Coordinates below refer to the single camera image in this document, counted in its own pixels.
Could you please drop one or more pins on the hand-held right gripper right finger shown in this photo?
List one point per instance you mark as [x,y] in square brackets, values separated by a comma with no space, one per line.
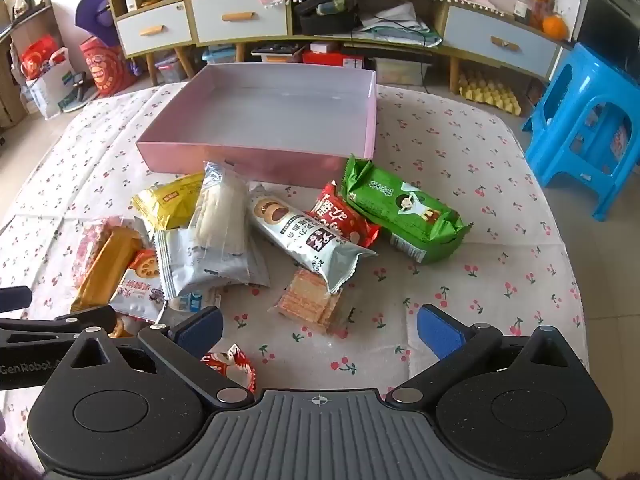
[440,332]

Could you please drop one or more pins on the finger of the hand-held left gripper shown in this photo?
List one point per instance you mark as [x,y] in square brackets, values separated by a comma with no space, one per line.
[95,317]
[15,298]

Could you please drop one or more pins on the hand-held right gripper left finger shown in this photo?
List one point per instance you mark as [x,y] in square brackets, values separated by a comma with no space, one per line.
[200,332]

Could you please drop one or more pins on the brown biscuit packet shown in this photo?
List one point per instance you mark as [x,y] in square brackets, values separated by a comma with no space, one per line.
[116,326]

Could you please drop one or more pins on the small blue white packet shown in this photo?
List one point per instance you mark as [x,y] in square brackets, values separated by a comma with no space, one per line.
[187,302]

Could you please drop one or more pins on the small red candy packet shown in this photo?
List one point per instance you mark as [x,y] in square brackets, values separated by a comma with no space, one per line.
[232,360]

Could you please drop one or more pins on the white orange jam biscuit packet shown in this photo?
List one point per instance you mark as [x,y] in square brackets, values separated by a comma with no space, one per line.
[137,287]

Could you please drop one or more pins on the golden snack bar packet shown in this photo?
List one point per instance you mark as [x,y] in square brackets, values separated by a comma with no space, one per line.
[105,265]

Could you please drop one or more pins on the grey white snack packet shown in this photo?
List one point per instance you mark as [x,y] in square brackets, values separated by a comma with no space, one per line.
[200,270]

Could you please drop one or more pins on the pink printed snack packet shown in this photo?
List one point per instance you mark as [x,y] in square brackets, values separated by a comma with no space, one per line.
[86,245]

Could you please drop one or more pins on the orange wafer packet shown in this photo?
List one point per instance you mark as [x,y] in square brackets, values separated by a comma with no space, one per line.
[305,302]

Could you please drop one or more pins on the clear packet of white bread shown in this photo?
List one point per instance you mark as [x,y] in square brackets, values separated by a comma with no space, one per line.
[220,210]

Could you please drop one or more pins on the green snack packet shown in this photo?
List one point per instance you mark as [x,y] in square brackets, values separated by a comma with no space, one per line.
[400,205]

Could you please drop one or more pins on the yellow snack packet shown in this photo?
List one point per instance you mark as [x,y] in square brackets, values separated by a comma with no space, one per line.
[167,200]

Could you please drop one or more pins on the long silver cookie packet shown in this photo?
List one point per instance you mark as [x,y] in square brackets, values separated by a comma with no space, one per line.
[290,225]

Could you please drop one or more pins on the red snack packet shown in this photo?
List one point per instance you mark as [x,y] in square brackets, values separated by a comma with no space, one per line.
[335,215]

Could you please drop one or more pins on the pink cardboard box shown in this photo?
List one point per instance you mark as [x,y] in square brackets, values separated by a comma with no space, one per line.
[250,110]

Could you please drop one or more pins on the cherry print tablecloth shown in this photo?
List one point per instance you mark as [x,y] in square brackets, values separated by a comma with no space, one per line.
[450,270]

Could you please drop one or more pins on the white shopping bag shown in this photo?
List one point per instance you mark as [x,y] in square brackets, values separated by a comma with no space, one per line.
[47,95]

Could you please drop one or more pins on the black handheld device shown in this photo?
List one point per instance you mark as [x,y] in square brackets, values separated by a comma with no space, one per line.
[78,87]

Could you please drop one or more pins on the red gift bag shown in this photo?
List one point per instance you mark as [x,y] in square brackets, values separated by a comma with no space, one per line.
[37,57]
[102,67]

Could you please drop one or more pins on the yellow egg tray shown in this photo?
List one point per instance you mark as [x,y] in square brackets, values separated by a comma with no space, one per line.
[492,92]

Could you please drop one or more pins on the clear storage box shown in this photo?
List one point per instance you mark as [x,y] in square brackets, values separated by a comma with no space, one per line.
[220,55]
[170,67]

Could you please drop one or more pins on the blue plastic stool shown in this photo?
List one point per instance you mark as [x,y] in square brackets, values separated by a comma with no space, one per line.
[585,105]

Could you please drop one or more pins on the wooden shelf unit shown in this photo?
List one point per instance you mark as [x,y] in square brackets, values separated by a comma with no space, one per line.
[25,10]

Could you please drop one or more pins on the white cabinet drawer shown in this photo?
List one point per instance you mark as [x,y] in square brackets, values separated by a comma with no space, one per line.
[240,15]
[150,32]
[500,42]

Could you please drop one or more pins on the red flat box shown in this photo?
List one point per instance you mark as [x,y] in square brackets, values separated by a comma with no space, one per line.
[340,57]

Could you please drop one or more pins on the purple toy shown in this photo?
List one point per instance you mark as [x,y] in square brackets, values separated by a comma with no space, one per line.
[92,12]

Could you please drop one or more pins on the stack of papers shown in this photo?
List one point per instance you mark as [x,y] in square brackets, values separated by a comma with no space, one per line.
[400,25]

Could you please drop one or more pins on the black appliance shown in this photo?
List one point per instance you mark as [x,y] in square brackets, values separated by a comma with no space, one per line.
[610,35]

